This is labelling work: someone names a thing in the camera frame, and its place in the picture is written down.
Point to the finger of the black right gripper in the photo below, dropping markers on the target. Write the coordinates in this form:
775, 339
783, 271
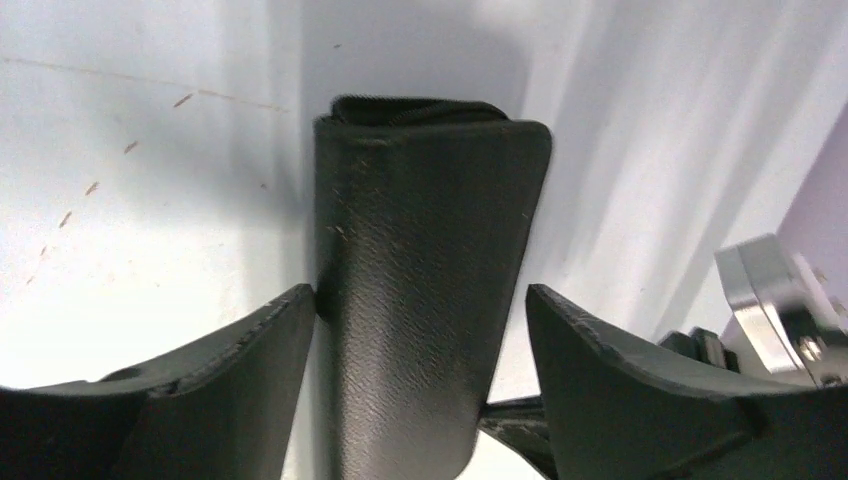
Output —
521, 425

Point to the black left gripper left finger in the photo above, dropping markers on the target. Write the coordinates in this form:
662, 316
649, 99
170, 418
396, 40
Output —
220, 407

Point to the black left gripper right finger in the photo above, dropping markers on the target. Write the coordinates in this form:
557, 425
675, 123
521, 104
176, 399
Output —
620, 407

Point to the black zippered tool case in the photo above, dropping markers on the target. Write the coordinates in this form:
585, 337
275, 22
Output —
423, 211

